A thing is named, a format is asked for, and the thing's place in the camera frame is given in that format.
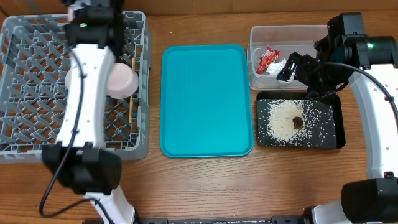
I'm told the white napkin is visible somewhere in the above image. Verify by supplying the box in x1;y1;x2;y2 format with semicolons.
266;59;294;84

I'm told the red silver snack wrapper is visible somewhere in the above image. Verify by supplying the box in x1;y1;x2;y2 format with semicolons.
256;47;280;74

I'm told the brown food scrap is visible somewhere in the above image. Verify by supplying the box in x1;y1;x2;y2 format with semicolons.
292;116;304;130

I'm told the rice grains pile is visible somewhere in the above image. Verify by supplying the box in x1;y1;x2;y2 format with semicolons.
257;99;337;149

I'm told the wooden chopstick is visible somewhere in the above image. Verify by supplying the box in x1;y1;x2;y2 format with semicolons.
129;57;136;124

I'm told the small pink plate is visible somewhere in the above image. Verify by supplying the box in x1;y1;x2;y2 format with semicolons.
107;63;139;99

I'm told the grey bowl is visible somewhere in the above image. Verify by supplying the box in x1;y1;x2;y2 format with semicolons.
65;70;72;91

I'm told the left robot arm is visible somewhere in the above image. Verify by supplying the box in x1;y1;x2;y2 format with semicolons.
39;0;136;223

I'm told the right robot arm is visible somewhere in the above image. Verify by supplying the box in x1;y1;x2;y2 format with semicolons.
277;13;397;224

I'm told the black waste tray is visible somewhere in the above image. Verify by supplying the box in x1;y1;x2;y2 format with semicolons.
256;91;346;149

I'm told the clear plastic bin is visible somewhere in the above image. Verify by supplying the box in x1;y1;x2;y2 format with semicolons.
247;25;328;91

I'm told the teal serving tray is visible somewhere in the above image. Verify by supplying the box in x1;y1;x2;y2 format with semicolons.
160;44;254;159

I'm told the grey plastic dish rack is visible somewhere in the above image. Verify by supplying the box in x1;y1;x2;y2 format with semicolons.
1;11;152;164

